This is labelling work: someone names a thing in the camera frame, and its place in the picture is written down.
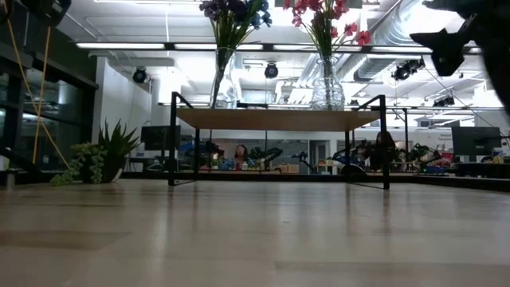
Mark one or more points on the smooth clear glass vase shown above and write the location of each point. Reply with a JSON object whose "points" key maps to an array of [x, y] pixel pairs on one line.
{"points": [[227, 89]]}

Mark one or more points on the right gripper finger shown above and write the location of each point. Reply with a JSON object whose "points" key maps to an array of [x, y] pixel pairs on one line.
{"points": [[454, 6], [446, 48]]}

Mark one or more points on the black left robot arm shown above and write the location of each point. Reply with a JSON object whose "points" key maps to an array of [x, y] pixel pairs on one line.
{"points": [[48, 8]]}

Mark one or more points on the patterned clear glass vase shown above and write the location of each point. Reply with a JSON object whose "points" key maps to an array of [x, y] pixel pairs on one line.
{"points": [[327, 89]]}

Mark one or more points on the black background robot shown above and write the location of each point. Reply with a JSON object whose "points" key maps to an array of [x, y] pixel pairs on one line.
{"points": [[265, 156]]}

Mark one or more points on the wooden shelf black legs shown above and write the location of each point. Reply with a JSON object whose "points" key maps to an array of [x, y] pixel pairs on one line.
{"points": [[275, 119]]}

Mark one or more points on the red artificial flower bunch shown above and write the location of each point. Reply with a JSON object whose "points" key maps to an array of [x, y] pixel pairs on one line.
{"points": [[304, 8], [352, 30]]}

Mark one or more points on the purple artificial flower bunch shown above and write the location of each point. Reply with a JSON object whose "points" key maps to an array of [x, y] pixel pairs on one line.
{"points": [[221, 10]]}

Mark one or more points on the black computer monitor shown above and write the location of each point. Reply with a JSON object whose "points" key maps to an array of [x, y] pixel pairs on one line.
{"points": [[157, 137], [476, 141]]}

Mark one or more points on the black ceiling spotlight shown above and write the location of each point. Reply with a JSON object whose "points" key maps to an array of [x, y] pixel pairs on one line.
{"points": [[139, 75], [406, 69], [271, 71]]}

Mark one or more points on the blue artificial flower bunch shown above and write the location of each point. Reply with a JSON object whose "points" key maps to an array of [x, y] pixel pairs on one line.
{"points": [[261, 16]]}

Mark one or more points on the potted artificial succulent plant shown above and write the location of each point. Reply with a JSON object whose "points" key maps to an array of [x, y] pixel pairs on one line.
{"points": [[115, 147]]}

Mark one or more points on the person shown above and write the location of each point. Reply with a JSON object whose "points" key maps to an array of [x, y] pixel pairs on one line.
{"points": [[240, 154], [382, 149]]}

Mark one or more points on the silver ventilation duct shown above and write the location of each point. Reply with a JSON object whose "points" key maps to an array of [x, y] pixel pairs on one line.
{"points": [[394, 28]]}

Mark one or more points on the overhead light bar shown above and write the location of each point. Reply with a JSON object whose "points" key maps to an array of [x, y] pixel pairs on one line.
{"points": [[159, 46]]}

